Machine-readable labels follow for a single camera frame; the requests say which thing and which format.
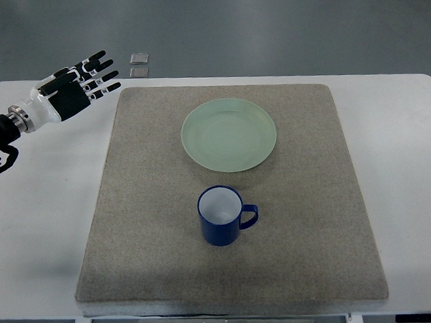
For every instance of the beige felt mat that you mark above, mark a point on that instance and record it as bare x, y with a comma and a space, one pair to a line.
171, 237

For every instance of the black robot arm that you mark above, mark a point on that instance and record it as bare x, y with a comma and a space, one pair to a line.
12, 125

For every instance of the light green plate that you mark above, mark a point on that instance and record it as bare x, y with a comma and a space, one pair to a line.
228, 135

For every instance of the blue enamel cup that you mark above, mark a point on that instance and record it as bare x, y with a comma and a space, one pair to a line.
223, 215

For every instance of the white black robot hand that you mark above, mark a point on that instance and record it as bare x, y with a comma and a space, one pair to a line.
69, 91

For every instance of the upper metal floor plate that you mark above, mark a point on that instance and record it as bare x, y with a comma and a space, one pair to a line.
139, 58

